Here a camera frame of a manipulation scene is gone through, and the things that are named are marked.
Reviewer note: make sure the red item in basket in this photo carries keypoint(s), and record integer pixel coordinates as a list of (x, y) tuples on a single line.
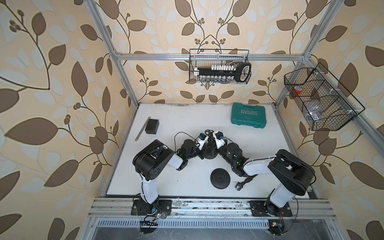
[(297, 90)]

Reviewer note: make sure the plastic bag in basket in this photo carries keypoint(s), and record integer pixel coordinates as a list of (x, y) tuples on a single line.
[(313, 110)]

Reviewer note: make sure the socket set rail black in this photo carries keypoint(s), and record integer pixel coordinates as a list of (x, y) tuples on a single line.
[(238, 73)]

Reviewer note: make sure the green plastic tool case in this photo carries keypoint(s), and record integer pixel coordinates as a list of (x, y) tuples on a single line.
[(247, 115)]

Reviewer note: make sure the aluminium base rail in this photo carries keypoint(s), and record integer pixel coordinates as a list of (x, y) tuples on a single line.
[(205, 213)]

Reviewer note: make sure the black wire basket wall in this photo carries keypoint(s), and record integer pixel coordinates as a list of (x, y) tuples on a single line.
[(340, 106), (208, 57)]

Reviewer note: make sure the black wire basket right wall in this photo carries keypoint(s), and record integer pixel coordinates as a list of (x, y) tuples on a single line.
[(340, 106)]

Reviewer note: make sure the black microphone stand pole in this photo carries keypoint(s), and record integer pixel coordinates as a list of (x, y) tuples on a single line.
[(211, 140)]

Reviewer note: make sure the black wire basket back wall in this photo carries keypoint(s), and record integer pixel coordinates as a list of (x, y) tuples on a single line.
[(208, 57)]

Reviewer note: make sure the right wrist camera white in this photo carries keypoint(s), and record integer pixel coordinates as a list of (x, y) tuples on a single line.
[(219, 139)]

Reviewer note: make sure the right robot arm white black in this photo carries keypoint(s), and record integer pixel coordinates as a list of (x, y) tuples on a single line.
[(295, 176)]

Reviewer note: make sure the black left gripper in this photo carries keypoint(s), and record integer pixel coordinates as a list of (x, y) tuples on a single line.
[(201, 153)]

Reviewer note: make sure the small black box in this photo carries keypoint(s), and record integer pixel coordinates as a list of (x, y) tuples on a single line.
[(152, 126)]

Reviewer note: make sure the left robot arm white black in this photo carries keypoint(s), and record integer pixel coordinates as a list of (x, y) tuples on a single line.
[(151, 161)]

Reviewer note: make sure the black round stand base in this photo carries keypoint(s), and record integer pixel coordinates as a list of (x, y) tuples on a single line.
[(209, 152)]

